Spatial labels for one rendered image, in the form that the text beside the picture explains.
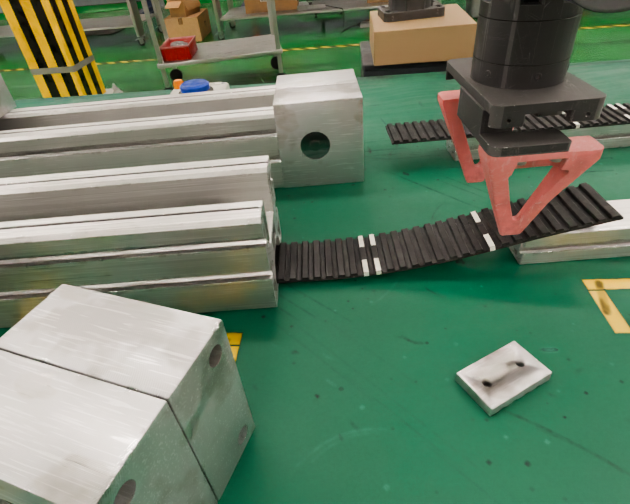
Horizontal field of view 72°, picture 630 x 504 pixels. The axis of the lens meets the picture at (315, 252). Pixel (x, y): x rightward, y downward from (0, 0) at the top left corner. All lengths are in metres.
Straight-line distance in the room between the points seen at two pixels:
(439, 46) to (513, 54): 0.63
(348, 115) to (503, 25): 0.21
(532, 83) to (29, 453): 0.31
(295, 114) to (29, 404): 0.34
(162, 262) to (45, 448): 0.16
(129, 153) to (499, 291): 0.39
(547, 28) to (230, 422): 0.28
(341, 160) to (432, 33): 0.48
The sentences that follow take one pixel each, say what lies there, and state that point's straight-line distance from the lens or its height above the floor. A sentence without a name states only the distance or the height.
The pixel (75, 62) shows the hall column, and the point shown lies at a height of 0.33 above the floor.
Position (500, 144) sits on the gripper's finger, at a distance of 0.28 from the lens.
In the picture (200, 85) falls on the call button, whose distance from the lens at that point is 0.64.
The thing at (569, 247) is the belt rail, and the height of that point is 0.79.
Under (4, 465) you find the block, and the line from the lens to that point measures 0.21.
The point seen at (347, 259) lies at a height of 0.79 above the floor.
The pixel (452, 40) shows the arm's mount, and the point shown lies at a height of 0.82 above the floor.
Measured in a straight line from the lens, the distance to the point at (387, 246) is 0.38.
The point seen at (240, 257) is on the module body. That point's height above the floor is 0.83.
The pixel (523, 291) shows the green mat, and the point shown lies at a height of 0.78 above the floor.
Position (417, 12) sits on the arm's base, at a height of 0.85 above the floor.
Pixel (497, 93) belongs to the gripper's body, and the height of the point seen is 0.93.
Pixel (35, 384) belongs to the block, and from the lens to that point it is 0.22.
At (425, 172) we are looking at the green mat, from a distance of 0.52.
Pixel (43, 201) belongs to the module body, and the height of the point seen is 0.85.
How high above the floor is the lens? 1.02
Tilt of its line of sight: 38 degrees down
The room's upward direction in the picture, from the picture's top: 6 degrees counter-clockwise
